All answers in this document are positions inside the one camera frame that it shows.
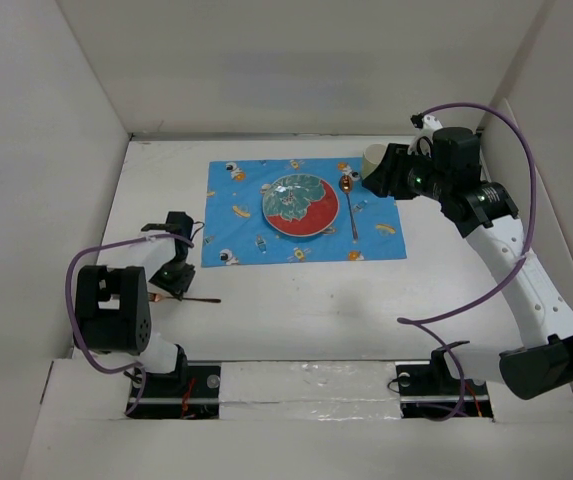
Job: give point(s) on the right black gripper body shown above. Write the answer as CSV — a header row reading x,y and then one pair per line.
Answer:
x,y
414,175

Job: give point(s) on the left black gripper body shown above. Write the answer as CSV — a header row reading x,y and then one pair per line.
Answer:
x,y
174,276

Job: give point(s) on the copper fork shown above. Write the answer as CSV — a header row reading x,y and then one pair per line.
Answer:
x,y
156,298

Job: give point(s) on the beige paper cup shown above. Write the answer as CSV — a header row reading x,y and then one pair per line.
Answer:
x,y
371,158

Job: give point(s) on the copper spoon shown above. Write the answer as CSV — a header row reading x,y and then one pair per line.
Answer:
x,y
346,186

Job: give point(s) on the blue space print cloth placemat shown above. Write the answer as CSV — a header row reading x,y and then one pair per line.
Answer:
x,y
236,232

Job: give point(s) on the red and teal plate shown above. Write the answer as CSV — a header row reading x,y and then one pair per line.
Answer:
x,y
300,205

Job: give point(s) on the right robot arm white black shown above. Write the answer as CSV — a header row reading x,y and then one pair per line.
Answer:
x,y
444,164

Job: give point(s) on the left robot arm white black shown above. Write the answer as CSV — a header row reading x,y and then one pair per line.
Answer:
x,y
111,307

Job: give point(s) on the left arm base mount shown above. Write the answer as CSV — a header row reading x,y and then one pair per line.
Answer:
x,y
194,395

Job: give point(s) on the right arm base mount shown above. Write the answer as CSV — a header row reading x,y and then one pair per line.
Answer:
x,y
426,389

